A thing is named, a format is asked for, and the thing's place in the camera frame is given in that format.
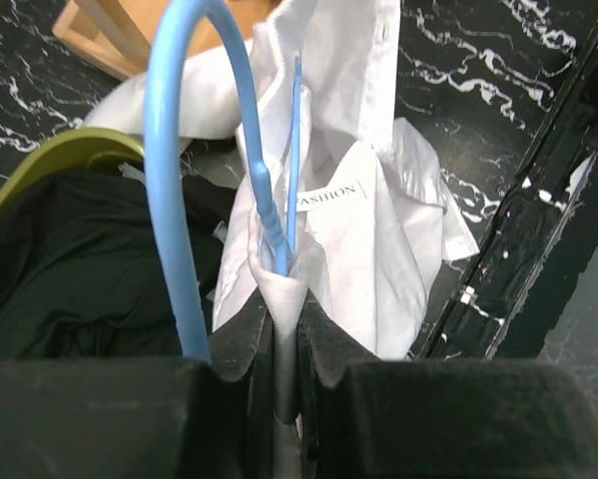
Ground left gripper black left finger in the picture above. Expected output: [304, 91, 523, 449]
[0, 292, 274, 478]

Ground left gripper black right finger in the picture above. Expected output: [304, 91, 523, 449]
[298, 296, 598, 478]

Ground blue wire hanger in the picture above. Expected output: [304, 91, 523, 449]
[144, 1, 292, 362]

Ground white shirt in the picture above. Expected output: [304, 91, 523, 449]
[86, 1, 478, 478]

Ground black garment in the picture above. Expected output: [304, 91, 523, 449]
[0, 172, 240, 361]

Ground olive green basket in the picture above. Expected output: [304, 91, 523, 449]
[0, 127, 145, 209]

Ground wooden clothes rack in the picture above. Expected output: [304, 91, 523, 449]
[53, 0, 281, 81]

